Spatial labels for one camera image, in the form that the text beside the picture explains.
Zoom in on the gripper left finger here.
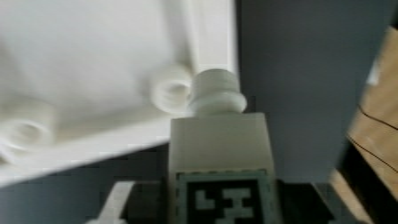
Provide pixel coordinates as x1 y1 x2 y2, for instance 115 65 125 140
86 181 136 224

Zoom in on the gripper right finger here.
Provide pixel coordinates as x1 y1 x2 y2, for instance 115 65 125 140
315 183 374 224

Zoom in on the white square table top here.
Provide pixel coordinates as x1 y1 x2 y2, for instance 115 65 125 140
0 0 239 188

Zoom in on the white table leg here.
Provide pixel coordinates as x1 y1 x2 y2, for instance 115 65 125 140
168 69 283 224

